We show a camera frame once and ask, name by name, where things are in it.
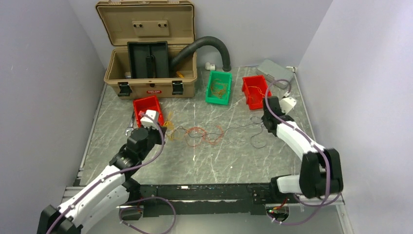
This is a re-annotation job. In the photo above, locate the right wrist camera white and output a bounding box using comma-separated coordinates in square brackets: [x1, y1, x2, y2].
[279, 97, 297, 115]

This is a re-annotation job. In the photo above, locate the black corrugated hose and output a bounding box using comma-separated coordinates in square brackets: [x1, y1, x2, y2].
[170, 36, 232, 73]

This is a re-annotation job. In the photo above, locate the grey plastic case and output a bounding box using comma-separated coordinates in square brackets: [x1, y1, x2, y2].
[256, 59, 294, 89]

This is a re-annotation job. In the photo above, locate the red plastic bin right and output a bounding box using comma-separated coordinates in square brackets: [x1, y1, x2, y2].
[242, 75, 268, 111]

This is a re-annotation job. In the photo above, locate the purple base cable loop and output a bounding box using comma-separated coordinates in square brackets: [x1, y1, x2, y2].
[118, 196, 176, 234]

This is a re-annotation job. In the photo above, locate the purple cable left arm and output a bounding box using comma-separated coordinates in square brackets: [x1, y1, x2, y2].
[45, 115, 167, 234]

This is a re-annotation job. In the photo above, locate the red plastic bin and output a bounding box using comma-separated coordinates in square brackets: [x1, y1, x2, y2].
[242, 75, 268, 111]
[133, 96, 164, 127]

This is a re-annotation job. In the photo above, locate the red orange wire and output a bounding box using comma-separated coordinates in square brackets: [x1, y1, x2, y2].
[184, 125, 225, 148]

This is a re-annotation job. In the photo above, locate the black toolbox tray insert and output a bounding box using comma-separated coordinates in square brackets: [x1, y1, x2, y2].
[127, 41, 169, 79]

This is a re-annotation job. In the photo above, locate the red plastic bin left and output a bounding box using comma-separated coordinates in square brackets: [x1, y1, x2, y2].
[133, 96, 164, 127]

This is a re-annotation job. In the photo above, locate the white pipe fitting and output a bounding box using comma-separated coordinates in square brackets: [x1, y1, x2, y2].
[205, 62, 216, 71]

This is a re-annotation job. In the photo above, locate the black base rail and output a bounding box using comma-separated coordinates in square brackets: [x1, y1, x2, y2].
[121, 183, 297, 220]

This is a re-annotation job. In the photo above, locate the green plastic bin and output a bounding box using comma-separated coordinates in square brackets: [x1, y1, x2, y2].
[205, 71, 232, 105]

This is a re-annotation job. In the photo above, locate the tan plastic toolbox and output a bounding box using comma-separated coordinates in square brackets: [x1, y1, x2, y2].
[95, 0, 197, 99]

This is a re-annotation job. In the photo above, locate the silver wrench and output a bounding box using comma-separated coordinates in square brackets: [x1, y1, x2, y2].
[125, 112, 135, 136]

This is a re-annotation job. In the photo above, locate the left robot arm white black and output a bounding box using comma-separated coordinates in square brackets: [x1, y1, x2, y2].
[37, 127, 167, 234]

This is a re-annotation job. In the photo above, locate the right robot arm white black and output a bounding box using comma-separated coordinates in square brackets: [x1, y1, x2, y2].
[262, 97, 344, 202]

